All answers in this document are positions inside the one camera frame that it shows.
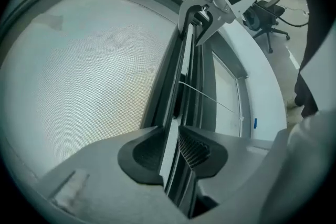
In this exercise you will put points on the black mesh office chair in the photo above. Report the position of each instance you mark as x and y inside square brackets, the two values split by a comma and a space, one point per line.
[265, 14]

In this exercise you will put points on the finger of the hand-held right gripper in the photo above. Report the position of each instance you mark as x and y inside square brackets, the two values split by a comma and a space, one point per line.
[214, 30]
[182, 21]

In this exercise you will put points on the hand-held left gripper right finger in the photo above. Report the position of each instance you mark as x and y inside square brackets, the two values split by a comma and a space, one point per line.
[236, 165]

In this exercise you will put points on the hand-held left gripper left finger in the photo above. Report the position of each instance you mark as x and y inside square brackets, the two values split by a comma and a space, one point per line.
[105, 165]

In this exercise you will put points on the person's black white-striped clothing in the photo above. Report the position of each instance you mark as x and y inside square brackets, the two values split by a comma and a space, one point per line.
[315, 21]

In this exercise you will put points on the grey mesh screen window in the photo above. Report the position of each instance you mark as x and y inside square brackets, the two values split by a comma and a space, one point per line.
[92, 73]

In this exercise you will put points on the dark-framed window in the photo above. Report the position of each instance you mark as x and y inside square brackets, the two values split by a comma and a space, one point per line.
[225, 91]

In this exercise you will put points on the small blue strip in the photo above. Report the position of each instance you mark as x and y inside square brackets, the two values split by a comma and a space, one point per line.
[255, 123]

